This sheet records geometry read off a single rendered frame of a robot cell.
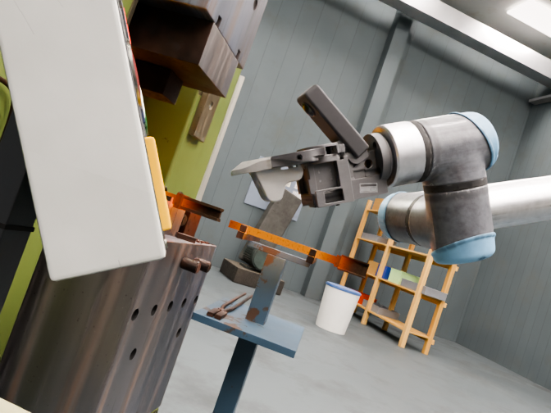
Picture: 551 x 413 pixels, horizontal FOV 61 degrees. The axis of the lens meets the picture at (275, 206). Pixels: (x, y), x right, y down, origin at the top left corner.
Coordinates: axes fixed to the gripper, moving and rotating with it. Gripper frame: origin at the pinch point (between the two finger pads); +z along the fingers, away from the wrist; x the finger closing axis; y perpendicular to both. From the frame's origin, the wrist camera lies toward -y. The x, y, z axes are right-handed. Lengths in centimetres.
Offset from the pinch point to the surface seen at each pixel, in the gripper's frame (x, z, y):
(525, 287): 699, -625, 304
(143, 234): -27.0, 12.3, 4.3
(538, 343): 633, -580, 384
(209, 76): 41.4, -4.0, -21.2
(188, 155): 80, 1, -8
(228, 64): 48, -10, -25
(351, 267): 61, -37, 32
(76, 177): -27.0, 16.0, -0.5
